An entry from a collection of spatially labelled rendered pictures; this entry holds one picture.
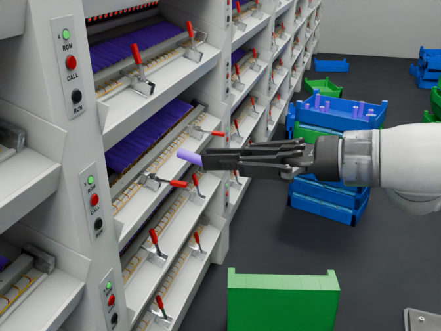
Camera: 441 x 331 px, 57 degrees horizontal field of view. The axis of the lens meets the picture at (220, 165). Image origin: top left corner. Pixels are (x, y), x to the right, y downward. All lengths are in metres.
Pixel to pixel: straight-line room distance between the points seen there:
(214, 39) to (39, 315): 0.81
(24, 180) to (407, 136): 0.51
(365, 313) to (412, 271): 0.29
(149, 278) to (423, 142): 0.61
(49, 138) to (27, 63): 0.09
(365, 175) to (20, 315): 0.52
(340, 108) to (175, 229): 0.99
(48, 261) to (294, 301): 0.72
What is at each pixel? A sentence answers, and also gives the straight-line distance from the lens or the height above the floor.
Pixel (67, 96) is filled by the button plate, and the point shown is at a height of 0.84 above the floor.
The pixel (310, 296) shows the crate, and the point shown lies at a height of 0.18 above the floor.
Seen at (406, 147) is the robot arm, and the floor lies 0.75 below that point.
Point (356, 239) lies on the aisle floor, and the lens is 1.71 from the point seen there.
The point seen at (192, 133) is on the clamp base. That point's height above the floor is 0.58.
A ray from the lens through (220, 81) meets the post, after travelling 1.18.
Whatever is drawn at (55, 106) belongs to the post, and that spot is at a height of 0.83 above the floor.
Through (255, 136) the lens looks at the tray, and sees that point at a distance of 1.99.
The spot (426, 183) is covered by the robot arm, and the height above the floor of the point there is 0.71.
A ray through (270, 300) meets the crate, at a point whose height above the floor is 0.16.
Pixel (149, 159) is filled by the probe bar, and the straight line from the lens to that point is 0.89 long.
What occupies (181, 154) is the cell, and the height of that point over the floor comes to 0.67.
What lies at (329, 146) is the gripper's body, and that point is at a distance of 0.66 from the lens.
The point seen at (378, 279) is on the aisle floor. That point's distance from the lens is 1.56.
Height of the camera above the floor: 1.00
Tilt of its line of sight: 28 degrees down
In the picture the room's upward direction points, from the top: straight up
